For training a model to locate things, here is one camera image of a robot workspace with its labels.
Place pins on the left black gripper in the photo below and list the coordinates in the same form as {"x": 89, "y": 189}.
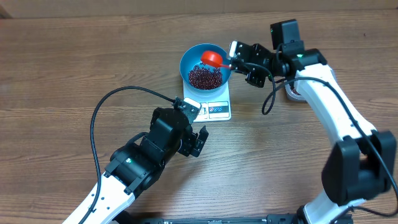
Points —
{"x": 186, "y": 148}

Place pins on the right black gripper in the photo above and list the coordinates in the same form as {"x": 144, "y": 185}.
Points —
{"x": 255, "y": 78}

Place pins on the orange scoop with blue handle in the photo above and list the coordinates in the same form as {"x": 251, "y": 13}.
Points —
{"x": 213, "y": 59}

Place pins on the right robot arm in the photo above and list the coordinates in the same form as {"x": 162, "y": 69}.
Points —
{"x": 361, "y": 163}

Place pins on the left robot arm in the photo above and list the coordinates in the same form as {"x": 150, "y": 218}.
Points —
{"x": 137, "y": 165}

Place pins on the white digital kitchen scale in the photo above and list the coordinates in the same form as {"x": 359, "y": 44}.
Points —
{"x": 215, "y": 103}

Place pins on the red beans in bowl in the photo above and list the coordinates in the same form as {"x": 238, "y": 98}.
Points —
{"x": 205, "y": 77}

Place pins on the blue metal bowl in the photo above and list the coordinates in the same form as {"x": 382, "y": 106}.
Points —
{"x": 192, "y": 57}

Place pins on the clear plastic container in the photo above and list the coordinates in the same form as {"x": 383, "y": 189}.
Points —
{"x": 293, "y": 95}

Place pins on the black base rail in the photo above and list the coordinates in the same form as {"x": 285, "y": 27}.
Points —
{"x": 269, "y": 219}

